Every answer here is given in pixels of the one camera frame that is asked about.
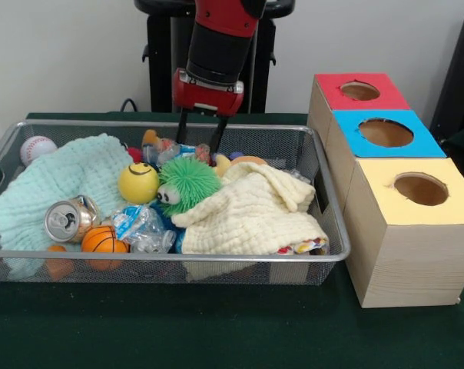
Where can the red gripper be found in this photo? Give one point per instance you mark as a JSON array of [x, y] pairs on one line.
[[209, 98]]

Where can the crushed clear plastic bottle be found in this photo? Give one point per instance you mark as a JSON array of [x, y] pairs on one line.
[[166, 148], [140, 227]]

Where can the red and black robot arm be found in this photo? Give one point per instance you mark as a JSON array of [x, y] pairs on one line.
[[220, 46]]

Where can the wooden box with three holes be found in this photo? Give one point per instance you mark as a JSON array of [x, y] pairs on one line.
[[408, 261]]

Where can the small tan plush animal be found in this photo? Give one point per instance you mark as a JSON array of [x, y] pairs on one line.
[[150, 137]]

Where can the green spiky toy with eyes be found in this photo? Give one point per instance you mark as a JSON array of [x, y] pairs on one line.
[[189, 180]]

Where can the yellow smiley ball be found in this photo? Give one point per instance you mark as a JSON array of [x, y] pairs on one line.
[[138, 186]]

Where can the cream yellow waffle cloth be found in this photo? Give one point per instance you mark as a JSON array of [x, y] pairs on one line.
[[247, 215]]

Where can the mint green waffle cloth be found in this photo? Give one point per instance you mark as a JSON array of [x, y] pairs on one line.
[[63, 173]]

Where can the orange toy basketball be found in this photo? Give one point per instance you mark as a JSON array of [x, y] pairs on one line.
[[101, 240]]

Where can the white baseball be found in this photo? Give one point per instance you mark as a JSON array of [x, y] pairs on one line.
[[38, 150]]

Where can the crushed silver can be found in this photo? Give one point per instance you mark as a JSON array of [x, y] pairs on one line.
[[63, 223]]

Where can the dark green table cloth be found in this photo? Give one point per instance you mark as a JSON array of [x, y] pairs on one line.
[[216, 330]]

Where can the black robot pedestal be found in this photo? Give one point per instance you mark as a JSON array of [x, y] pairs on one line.
[[159, 57]]

